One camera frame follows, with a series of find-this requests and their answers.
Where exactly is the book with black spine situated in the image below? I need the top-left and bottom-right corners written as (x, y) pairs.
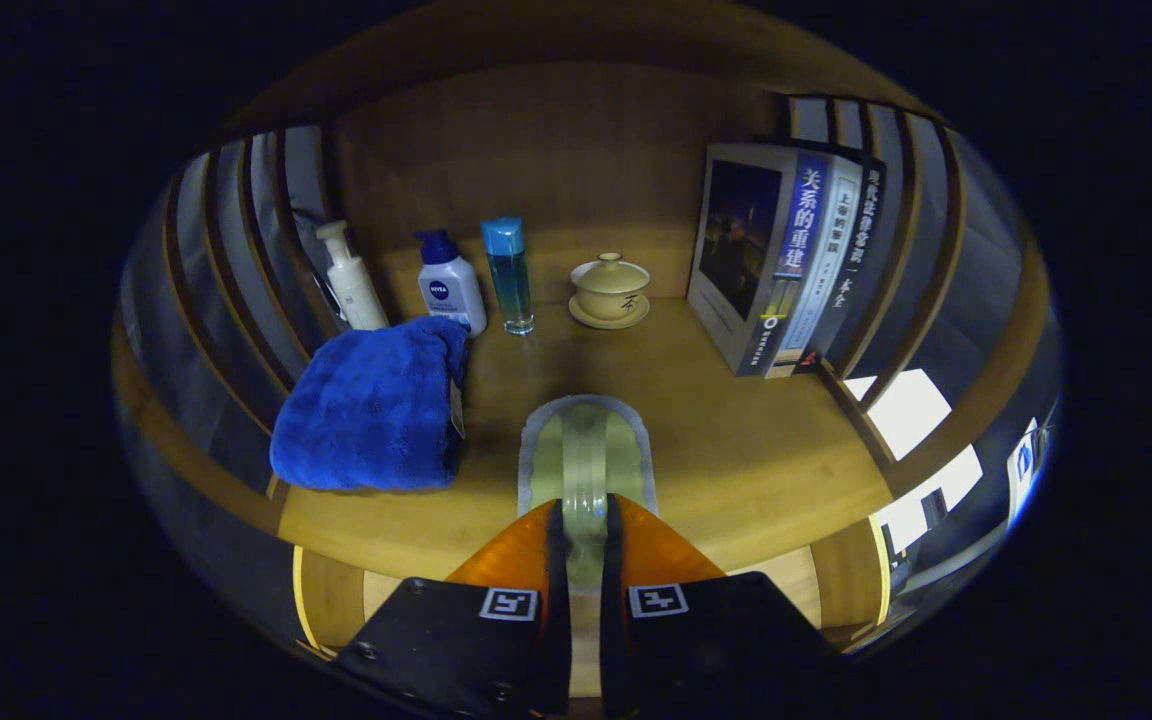
top-left (794, 155), bottom-right (887, 374)

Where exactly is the wooden cabinet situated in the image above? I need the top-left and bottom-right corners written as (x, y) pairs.
top-left (111, 0), bottom-right (1062, 661)

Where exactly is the wooden countertop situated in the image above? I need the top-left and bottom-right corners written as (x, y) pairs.
top-left (276, 295), bottom-right (897, 581)

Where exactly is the green scrub brush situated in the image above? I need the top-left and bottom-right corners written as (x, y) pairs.
top-left (518, 394), bottom-right (659, 591)

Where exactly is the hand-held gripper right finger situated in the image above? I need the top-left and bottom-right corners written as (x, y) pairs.
top-left (599, 493), bottom-right (842, 719)

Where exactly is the book with white spine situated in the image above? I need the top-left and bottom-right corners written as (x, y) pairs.
top-left (766, 155), bottom-right (862, 379)

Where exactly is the white pump bottle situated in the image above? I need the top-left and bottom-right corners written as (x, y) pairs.
top-left (315, 220), bottom-right (390, 332)

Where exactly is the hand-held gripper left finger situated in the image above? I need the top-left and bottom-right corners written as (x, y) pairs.
top-left (331, 497), bottom-right (572, 719)

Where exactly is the beige lidded teacup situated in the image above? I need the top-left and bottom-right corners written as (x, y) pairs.
top-left (568, 252), bottom-right (652, 330)

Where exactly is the book with blue spine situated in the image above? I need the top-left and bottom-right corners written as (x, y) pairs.
top-left (686, 143), bottom-right (830, 378)

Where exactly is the blue towel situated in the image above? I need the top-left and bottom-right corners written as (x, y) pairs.
top-left (269, 316), bottom-right (472, 493)

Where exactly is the white bottle with blue cap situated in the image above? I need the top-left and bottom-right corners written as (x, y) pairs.
top-left (414, 230), bottom-right (488, 338)

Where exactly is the clear blue bottle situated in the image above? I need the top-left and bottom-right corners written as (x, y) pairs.
top-left (481, 217), bottom-right (536, 336)

